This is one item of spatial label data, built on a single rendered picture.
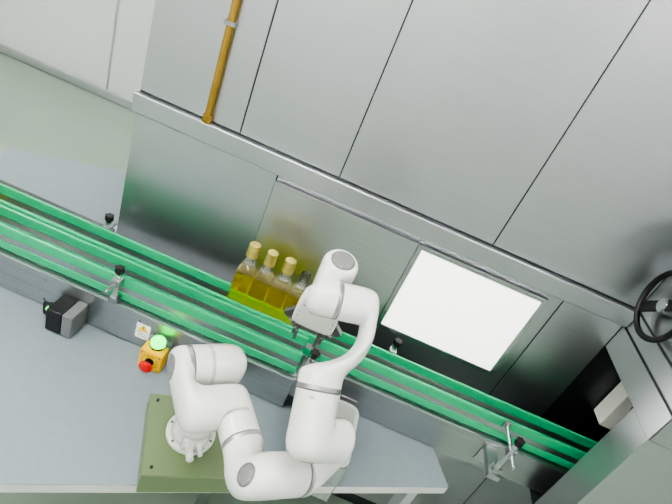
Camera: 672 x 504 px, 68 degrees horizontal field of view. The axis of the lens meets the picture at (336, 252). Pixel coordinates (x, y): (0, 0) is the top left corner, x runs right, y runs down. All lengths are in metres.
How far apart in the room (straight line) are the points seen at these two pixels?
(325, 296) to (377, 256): 0.63
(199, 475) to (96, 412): 0.34
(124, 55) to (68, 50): 0.55
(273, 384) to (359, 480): 0.37
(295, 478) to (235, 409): 0.19
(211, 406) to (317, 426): 0.25
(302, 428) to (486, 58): 0.99
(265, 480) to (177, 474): 0.40
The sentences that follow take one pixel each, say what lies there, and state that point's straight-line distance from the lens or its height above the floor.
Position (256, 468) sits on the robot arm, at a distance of 0.99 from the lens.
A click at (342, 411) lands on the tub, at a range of 1.61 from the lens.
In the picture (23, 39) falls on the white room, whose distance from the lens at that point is 5.73.
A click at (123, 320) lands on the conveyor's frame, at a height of 0.83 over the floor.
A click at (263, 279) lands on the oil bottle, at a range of 1.50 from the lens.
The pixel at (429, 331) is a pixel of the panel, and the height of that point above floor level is 1.04.
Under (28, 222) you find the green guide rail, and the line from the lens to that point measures 1.76.
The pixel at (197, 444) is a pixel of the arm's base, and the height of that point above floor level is 0.85.
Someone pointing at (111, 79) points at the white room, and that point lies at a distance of 5.28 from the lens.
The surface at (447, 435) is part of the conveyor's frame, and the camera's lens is 1.73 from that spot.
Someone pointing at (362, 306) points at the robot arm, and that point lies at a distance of 0.95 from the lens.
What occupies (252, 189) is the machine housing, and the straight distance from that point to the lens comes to 1.58.
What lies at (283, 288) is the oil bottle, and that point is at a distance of 1.50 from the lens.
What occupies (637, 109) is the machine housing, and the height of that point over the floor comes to 1.89.
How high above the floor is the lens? 1.96
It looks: 30 degrees down
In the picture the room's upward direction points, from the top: 24 degrees clockwise
